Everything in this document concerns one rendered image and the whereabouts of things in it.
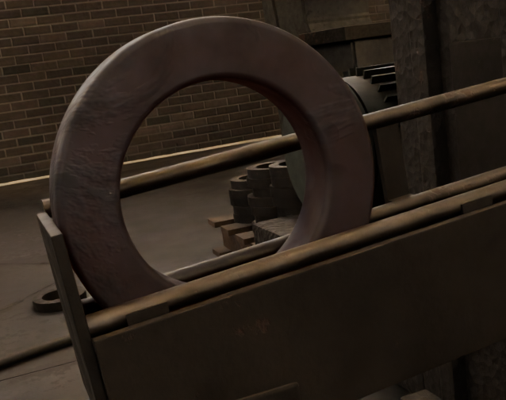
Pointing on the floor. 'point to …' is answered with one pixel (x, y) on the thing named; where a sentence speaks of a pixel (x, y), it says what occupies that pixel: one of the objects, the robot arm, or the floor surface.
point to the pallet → (255, 204)
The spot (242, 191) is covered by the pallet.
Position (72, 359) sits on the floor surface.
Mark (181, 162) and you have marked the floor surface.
